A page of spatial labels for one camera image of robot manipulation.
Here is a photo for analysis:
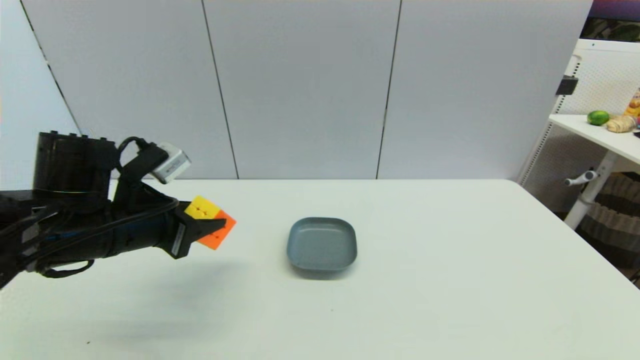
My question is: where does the white pegboard panel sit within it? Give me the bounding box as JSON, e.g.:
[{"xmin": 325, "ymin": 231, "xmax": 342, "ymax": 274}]
[{"xmin": 517, "ymin": 39, "xmax": 640, "ymax": 201}]

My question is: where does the rubiks cube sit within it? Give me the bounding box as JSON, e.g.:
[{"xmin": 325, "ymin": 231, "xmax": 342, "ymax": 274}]
[{"xmin": 184, "ymin": 195, "xmax": 237, "ymax": 251}]

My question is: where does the striped dark fabric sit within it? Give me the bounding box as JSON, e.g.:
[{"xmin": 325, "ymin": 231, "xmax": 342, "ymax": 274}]
[{"xmin": 580, "ymin": 172, "xmax": 640, "ymax": 272}]

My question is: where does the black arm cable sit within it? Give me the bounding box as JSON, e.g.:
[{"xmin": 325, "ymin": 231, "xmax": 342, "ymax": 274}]
[{"xmin": 37, "ymin": 258, "xmax": 96, "ymax": 279}]

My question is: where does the black camera cable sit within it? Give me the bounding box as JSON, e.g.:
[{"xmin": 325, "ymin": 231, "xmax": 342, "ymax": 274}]
[{"xmin": 116, "ymin": 136, "xmax": 152, "ymax": 171}]

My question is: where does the white side desk top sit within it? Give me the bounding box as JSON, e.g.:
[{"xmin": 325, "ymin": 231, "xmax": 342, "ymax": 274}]
[{"xmin": 548, "ymin": 113, "xmax": 640, "ymax": 166}]

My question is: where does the blue-grey shallow plate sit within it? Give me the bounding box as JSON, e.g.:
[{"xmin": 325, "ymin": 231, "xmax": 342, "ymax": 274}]
[{"xmin": 286, "ymin": 216, "xmax": 359, "ymax": 274}]

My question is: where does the black box on pegboard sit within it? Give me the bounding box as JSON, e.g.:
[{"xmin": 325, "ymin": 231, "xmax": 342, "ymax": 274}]
[{"xmin": 555, "ymin": 75, "xmax": 580, "ymax": 96}]

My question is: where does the beige ginger root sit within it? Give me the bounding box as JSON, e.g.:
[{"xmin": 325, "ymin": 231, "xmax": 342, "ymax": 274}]
[{"xmin": 606, "ymin": 115, "xmax": 637, "ymax": 134}]

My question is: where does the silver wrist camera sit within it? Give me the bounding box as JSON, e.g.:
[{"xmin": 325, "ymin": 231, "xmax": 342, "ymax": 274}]
[{"xmin": 150, "ymin": 143, "xmax": 192, "ymax": 184}]

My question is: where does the white desk crank handle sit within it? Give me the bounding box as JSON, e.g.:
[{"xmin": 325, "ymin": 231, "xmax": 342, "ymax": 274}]
[{"xmin": 564, "ymin": 170, "xmax": 600, "ymax": 187}]

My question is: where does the white desk leg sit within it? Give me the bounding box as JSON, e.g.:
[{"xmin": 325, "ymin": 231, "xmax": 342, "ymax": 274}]
[{"xmin": 564, "ymin": 150, "xmax": 621, "ymax": 230}]

